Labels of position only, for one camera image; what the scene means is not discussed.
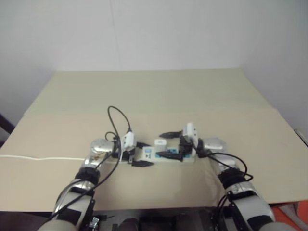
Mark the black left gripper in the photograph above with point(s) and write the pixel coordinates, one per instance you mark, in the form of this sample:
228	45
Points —
131	157

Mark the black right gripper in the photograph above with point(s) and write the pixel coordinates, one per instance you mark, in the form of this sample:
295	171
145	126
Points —
184	147

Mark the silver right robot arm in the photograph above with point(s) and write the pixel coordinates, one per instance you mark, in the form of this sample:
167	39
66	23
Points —
243	190

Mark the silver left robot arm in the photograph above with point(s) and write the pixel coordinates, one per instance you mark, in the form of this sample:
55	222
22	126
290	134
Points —
99	146

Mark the white power strip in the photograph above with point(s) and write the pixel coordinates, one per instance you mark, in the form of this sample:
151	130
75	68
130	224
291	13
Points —
148	154

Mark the white charger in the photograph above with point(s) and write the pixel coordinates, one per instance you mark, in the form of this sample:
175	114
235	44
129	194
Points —
160	142

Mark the tan cardboard sheet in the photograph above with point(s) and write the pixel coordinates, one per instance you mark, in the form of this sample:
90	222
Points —
168	187

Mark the orange object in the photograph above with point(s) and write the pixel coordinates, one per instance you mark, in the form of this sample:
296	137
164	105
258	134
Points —
284	217

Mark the dark brown furniture piece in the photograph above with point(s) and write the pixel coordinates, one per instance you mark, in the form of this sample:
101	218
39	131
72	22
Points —
4	128

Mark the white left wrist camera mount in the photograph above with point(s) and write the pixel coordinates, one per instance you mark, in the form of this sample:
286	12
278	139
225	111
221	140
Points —
128	140

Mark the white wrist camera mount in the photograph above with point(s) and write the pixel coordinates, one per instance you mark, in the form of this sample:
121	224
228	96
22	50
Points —
128	140
190	132

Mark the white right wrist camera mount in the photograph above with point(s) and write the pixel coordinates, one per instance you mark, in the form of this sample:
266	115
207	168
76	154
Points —
190	132

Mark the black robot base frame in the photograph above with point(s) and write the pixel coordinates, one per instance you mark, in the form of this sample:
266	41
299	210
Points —
168	220

